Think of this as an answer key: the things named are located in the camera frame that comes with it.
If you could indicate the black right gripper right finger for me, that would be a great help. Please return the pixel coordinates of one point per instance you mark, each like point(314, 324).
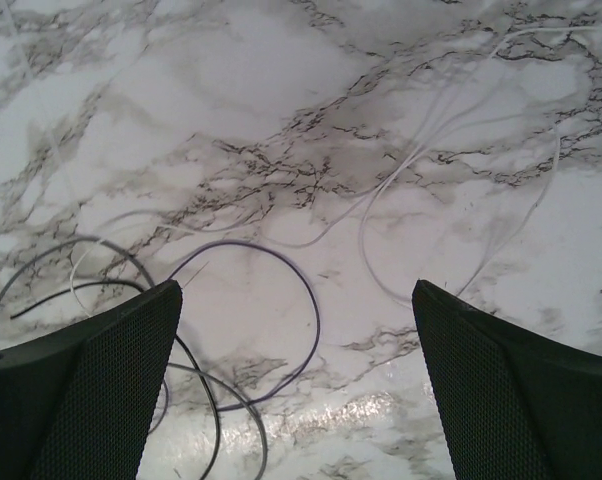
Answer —
point(513, 404)

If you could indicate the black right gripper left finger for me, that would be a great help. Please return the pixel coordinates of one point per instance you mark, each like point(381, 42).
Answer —
point(78, 403)

